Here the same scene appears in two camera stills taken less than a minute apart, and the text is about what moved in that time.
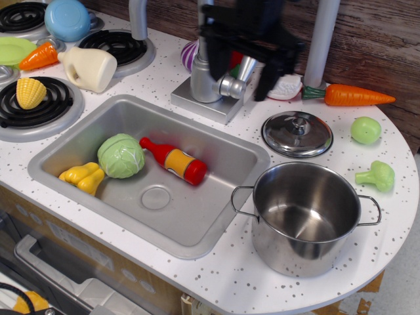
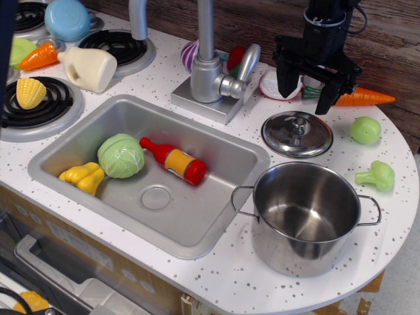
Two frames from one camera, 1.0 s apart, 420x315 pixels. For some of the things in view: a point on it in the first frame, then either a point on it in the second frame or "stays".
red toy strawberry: (235, 60) stays
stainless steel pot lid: (297, 134) stays
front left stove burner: (59, 113) stays
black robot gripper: (255, 24) to (320, 52)
